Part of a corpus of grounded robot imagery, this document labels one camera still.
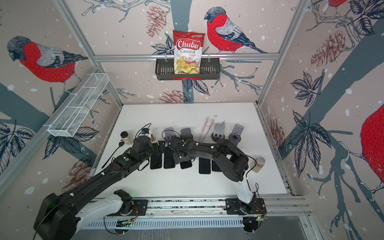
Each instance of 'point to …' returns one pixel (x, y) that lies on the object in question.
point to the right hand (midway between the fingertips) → (181, 161)
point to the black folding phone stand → (186, 134)
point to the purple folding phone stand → (169, 133)
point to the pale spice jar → (127, 139)
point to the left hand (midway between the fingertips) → (158, 143)
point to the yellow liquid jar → (260, 163)
